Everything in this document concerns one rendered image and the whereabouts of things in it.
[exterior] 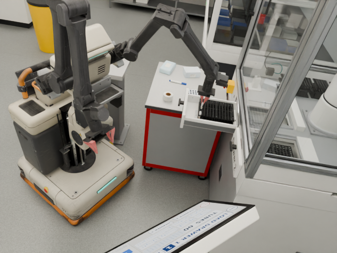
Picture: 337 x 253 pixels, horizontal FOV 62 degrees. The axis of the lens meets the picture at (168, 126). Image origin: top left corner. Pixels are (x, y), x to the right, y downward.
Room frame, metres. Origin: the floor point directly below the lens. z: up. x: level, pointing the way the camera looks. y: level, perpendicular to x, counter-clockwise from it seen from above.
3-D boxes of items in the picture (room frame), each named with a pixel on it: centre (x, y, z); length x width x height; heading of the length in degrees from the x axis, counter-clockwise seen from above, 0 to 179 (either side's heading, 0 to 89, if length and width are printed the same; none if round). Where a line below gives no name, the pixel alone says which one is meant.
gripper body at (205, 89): (1.38, -0.19, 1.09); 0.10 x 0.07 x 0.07; 86
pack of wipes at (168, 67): (2.04, 0.08, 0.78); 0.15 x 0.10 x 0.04; 165
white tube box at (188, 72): (2.02, -0.12, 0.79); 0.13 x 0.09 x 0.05; 108
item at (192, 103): (1.43, -0.29, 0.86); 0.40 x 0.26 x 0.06; 88
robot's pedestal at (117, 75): (1.98, 0.55, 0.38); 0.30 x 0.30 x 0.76; 88
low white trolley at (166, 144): (1.84, -0.12, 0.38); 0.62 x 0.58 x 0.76; 178
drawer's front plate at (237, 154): (1.11, -0.39, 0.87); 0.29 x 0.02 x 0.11; 178
